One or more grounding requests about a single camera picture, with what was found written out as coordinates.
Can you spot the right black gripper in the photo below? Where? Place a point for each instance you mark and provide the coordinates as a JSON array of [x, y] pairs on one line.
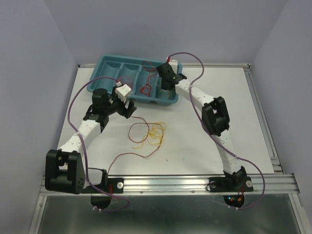
[[162, 86]]

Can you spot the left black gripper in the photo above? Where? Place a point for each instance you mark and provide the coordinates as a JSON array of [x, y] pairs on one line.
[[124, 111]]

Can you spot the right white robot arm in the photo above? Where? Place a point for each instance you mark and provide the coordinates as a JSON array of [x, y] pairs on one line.
[[214, 118]]

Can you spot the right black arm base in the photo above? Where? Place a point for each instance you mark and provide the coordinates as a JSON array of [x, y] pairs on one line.
[[234, 186]]

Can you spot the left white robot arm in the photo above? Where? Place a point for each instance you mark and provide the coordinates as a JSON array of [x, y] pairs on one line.
[[64, 170]]

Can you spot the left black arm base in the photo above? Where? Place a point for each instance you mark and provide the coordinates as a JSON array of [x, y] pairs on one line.
[[105, 198]]

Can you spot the teal compartment tray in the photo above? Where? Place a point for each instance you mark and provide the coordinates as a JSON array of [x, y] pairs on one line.
[[138, 73]]

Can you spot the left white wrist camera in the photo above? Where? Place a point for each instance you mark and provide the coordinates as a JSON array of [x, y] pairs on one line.
[[123, 91]]

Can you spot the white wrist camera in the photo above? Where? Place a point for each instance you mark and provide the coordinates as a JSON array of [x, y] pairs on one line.
[[174, 65], [123, 91]]

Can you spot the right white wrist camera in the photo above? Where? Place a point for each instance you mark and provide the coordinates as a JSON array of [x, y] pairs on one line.
[[174, 65]]

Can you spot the aluminium mounting rail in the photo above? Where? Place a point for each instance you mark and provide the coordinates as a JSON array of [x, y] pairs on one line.
[[200, 185]]

